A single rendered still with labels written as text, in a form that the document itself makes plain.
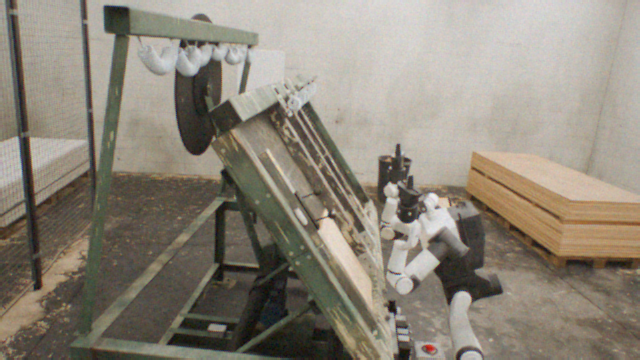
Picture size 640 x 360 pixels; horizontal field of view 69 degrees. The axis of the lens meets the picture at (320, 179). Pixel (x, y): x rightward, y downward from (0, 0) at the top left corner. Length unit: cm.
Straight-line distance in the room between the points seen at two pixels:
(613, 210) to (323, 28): 460
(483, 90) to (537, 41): 114
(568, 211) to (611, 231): 59
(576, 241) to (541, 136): 345
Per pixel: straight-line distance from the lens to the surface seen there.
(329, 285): 191
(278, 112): 252
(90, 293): 225
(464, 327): 262
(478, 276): 249
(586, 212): 575
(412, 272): 215
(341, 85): 760
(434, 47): 794
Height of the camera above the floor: 210
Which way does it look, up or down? 15 degrees down
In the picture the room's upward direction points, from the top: 4 degrees clockwise
